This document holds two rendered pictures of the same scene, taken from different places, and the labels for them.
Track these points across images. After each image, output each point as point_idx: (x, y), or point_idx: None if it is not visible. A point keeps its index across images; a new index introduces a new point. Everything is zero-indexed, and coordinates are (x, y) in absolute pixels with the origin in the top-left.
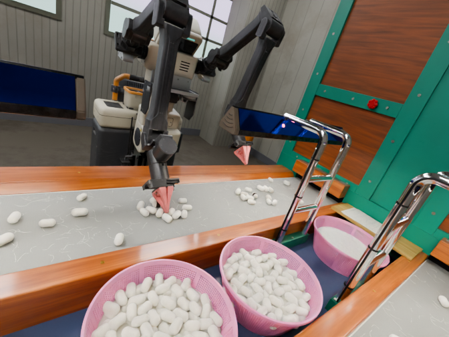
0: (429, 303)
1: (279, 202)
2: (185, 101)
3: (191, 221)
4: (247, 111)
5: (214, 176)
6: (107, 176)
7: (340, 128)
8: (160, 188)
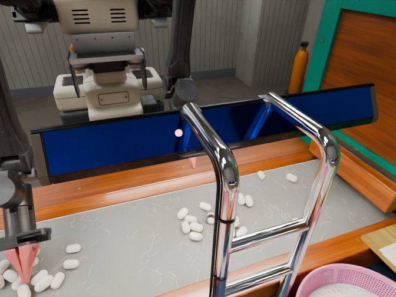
0: None
1: (255, 229)
2: (136, 65)
3: (65, 294)
4: (68, 133)
5: (155, 185)
6: None
7: (365, 87)
8: (4, 253)
